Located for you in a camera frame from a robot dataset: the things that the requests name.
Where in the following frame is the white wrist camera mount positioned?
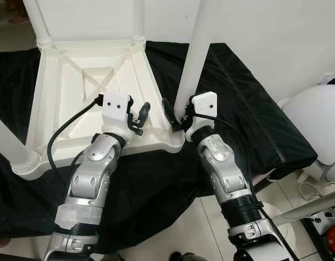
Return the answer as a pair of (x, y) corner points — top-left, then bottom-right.
(100, 92), (134, 143)
(185, 92), (218, 139)

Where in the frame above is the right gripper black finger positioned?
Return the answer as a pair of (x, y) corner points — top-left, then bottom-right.
(162, 98), (179, 129)

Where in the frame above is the white appliance power cord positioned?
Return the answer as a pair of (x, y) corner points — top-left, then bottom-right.
(298, 179), (327, 200)

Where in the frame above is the white round stand base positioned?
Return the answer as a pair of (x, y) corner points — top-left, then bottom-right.
(264, 202), (290, 241)

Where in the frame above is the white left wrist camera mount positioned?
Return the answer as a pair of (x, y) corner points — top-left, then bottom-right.
(100, 92), (134, 143)

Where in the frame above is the white power strip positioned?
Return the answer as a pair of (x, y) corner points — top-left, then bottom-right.
(310, 209), (335, 228)

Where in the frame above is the white plastic table leg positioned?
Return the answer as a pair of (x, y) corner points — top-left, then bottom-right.
(23, 0), (55, 48)
(132, 0), (146, 44)
(0, 111), (42, 175)
(173, 0), (222, 117)

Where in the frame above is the white rounded appliance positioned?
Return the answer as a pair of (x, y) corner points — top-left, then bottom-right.
(279, 84), (335, 164)

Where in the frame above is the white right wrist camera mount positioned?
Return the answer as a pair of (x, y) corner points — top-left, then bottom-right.
(185, 92), (218, 139)

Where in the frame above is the white plastic children table top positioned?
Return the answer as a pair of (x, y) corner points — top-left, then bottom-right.
(14, 37), (185, 180)

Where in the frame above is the black cloth table cover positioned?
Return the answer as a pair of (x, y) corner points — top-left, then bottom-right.
(0, 42), (319, 253)

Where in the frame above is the dark right robot foot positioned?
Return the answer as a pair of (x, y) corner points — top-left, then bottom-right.
(170, 251), (209, 261)

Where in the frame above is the black floor rail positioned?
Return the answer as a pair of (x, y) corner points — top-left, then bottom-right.
(301, 217), (334, 261)

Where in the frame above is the pink fabric under cloth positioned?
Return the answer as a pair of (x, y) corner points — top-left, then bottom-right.
(252, 172), (272, 183)

